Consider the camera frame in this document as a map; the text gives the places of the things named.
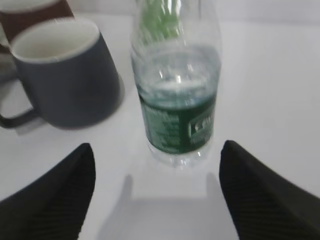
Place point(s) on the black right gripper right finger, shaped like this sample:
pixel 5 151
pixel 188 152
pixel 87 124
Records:
pixel 264 205

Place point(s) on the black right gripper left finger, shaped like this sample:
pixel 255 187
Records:
pixel 53 207

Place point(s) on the clear Cestbon water bottle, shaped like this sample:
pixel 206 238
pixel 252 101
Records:
pixel 176 60

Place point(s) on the dark grey ceramic mug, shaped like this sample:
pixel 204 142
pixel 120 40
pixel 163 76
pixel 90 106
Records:
pixel 67 72

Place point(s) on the red-brown ceramic mug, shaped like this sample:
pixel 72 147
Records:
pixel 18 15

